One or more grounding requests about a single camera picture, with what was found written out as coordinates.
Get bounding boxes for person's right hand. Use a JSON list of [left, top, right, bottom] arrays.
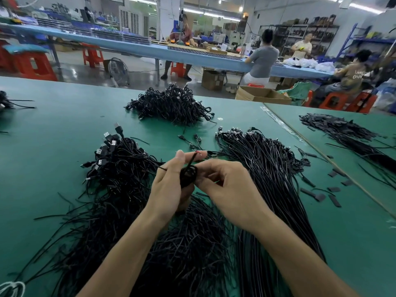
[[195, 159, 276, 234]]

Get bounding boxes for person's left hand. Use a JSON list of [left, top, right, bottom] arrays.
[[145, 149, 209, 229]]

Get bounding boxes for single black cable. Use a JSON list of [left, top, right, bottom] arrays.
[[158, 150, 230, 189]]

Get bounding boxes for bundle of long black cables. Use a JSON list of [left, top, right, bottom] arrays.
[[178, 127, 325, 297]]

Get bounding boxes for small cluster of knotted cables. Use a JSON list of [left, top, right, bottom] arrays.
[[80, 123, 162, 196]]

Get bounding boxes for heap of black cables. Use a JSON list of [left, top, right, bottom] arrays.
[[124, 84, 215, 126], [0, 90, 36, 115]]

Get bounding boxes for pile of black cables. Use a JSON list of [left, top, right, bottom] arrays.
[[12, 136, 239, 297]]

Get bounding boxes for spread of straight black cables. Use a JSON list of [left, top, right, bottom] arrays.
[[299, 113, 396, 172]]

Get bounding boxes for person's right forearm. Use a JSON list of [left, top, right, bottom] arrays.
[[254, 216, 360, 297]]

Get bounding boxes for person's left forearm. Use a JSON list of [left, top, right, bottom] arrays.
[[77, 213, 171, 297]]

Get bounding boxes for scattered dark tie pieces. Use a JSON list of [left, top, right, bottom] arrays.
[[295, 145, 355, 208]]

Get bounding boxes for open cardboard box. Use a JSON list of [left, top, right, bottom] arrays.
[[235, 86, 293, 104]]

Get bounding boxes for small cardboard box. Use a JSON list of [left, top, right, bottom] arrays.
[[201, 69, 226, 91]]

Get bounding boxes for green bag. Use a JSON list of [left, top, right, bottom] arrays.
[[283, 81, 315, 106]]

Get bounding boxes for red plastic stool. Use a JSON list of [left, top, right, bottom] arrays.
[[0, 40, 13, 73], [82, 45, 105, 69], [171, 62, 186, 78], [318, 91, 378, 114]]

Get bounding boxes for grey floor fan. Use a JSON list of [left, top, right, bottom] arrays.
[[104, 57, 131, 88]]

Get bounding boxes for long blue workbench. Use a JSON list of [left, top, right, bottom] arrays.
[[0, 23, 335, 80]]

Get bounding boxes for pile of white bags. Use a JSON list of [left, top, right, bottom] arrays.
[[283, 57, 336, 73]]

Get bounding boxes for metal storage shelf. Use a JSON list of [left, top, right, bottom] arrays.
[[260, 14, 340, 58]]

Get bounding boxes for white pillar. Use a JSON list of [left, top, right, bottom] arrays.
[[158, 0, 180, 42]]

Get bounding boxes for red stool with blue seat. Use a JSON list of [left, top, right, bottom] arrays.
[[3, 44, 58, 82]]

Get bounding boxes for blue metal rack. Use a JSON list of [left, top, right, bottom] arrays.
[[337, 23, 396, 59]]

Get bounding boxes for bunch of white wire rings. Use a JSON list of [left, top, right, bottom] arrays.
[[0, 280, 27, 297]]

